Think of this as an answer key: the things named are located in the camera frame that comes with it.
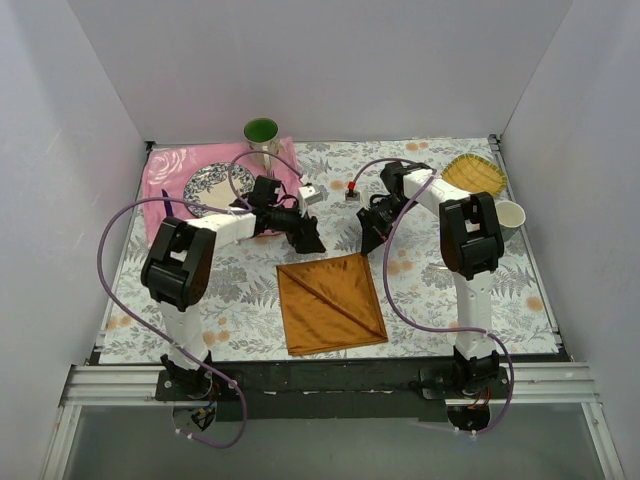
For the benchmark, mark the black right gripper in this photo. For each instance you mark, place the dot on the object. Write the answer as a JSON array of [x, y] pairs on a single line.
[[373, 221]]

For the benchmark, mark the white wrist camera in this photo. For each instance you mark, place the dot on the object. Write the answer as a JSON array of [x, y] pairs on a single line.
[[309, 194], [355, 194]]

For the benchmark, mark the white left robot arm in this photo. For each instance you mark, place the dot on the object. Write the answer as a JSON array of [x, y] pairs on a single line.
[[177, 269]]

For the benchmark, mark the purple plastic knife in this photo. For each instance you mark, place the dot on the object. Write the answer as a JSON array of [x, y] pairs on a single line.
[[168, 207]]

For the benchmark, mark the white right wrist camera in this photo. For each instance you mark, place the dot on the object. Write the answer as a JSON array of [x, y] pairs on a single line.
[[355, 194]]

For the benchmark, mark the woven bamboo basket tray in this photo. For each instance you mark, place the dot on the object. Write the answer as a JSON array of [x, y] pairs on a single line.
[[475, 174]]

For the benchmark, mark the green inside floral mug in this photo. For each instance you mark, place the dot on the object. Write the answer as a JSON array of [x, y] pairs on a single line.
[[261, 135]]

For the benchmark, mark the pink cloth placemat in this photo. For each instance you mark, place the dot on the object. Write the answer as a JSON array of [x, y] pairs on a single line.
[[171, 169]]

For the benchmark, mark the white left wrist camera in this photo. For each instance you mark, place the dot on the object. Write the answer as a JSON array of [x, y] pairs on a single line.
[[309, 194]]

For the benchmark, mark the orange cloth napkin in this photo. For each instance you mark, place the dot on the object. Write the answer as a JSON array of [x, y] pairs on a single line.
[[329, 304]]

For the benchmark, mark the blue floral ceramic plate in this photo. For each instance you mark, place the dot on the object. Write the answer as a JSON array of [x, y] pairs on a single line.
[[210, 186]]

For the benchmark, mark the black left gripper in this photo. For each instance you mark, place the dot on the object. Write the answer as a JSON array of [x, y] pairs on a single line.
[[302, 230]]

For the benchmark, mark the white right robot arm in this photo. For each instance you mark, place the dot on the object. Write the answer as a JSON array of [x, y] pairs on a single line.
[[471, 245]]

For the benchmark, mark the grey white mug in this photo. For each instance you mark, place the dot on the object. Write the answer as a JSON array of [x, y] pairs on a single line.
[[511, 217]]

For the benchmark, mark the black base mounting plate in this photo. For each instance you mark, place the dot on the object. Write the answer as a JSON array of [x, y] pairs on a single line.
[[414, 388]]

